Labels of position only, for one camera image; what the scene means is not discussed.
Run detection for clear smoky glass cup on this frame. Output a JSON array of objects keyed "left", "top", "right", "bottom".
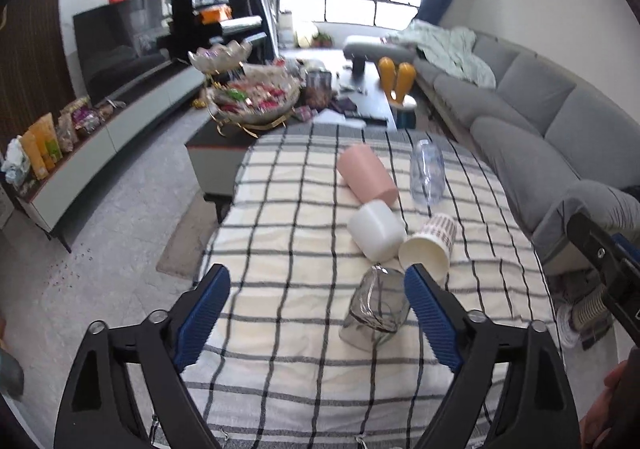
[{"left": 340, "top": 265, "right": 409, "bottom": 351}]

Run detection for checkered paper cup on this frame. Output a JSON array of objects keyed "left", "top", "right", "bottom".
[{"left": 398, "top": 213, "right": 458, "bottom": 287}]

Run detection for white plastic cup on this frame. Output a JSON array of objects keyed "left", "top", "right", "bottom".
[{"left": 347, "top": 200, "right": 406, "bottom": 263}]

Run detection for pink plastic cup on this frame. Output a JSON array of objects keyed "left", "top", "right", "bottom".
[{"left": 336, "top": 143, "right": 399, "bottom": 207}]

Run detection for black cup on table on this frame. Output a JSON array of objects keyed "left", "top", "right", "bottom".
[{"left": 352, "top": 56, "right": 366, "bottom": 77}]

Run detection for person right hand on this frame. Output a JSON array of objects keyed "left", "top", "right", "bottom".
[{"left": 579, "top": 360, "right": 628, "bottom": 448}]

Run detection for white floor fan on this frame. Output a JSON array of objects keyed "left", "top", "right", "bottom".
[{"left": 556, "top": 284, "right": 613, "bottom": 351}]

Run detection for grey sectional sofa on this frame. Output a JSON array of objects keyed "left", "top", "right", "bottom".
[{"left": 343, "top": 34, "right": 639, "bottom": 275}]

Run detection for clear plastic bottle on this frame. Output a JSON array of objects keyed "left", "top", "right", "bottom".
[{"left": 410, "top": 139, "right": 445, "bottom": 207}]

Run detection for plaid checkered tablecloth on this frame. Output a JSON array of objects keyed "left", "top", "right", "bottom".
[{"left": 182, "top": 124, "right": 558, "bottom": 448}]

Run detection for orange snack bag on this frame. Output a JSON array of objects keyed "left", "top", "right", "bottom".
[{"left": 20, "top": 113, "right": 63, "bottom": 180}]

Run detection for light green blanket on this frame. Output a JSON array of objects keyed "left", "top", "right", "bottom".
[{"left": 387, "top": 19, "right": 497, "bottom": 89}]

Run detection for black remote control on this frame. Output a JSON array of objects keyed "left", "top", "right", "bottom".
[{"left": 345, "top": 113, "right": 387, "bottom": 127}]

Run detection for dark coffee table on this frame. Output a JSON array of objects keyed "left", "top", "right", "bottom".
[{"left": 186, "top": 49, "right": 396, "bottom": 221}]

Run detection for white TV cabinet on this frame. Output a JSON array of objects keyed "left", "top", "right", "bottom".
[{"left": 18, "top": 61, "right": 204, "bottom": 247}]

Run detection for lower candy bowl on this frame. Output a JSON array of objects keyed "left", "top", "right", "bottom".
[{"left": 205, "top": 73, "right": 300, "bottom": 125}]

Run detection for glass snack jar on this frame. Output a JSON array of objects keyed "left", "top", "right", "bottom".
[{"left": 305, "top": 70, "right": 333, "bottom": 110}]

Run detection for black flat television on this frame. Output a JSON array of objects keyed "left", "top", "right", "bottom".
[{"left": 73, "top": 0, "right": 169, "bottom": 103}]

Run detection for upper white shell bowl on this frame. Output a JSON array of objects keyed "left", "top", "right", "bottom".
[{"left": 188, "top": 39, "right": 253, "bottom": 75}]

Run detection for black upright piano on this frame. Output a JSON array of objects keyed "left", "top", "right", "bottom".
[{"left": 156, "top": 0, "right": 266, "bottom": 61}]

